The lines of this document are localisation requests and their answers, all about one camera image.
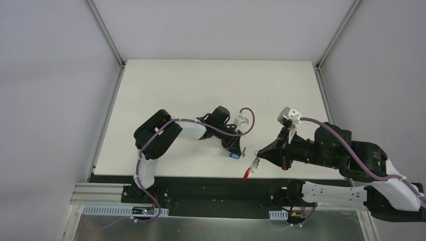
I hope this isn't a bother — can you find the metal key holder red handle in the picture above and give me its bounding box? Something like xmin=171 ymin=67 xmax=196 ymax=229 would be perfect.
xmin=243 ymin=151 xmax=260 ymax=181

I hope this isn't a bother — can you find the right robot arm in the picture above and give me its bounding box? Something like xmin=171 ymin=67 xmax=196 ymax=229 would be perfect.
xmin=256 ymin=122 xmax=425 ymax=222

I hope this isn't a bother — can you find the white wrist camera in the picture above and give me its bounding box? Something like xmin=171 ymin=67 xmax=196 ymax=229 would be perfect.
xmin=277 ymin=107 xmax=302 ymax=144
xmin=233 ymin=115 xmax=249 ymax=129

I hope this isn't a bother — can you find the right white cable duct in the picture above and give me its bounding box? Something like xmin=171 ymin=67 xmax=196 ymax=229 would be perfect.
xmin=268 ymin=210 xmax=288 ymax=221

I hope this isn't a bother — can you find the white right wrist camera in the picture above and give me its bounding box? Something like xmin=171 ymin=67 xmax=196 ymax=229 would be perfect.
xmin=277 ymin=107 xmax=302 ymax=144

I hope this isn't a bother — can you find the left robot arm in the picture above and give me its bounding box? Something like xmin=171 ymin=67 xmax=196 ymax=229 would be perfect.
xmin=133 ymin=106 xmax=249 ymax=203

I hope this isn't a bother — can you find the left white cable duct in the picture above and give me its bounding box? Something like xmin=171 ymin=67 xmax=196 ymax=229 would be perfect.
xmin=81 ymin=204 xmax=169 ymax=217

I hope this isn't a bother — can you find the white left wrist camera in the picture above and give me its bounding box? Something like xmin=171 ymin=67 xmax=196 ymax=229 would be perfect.
xmin=233 ymin=115 xmax=249 ymax=129

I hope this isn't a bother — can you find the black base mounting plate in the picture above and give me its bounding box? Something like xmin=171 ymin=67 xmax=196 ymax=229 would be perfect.
xmin=88 ymin=173 xmax=354 ymax=220

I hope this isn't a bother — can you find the white cable duct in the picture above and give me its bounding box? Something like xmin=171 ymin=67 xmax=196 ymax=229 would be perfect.
xmin=81 ymin=204 xmax=169 ymax=217
xmin=268 ymin=210 xmax=288 ymax=221

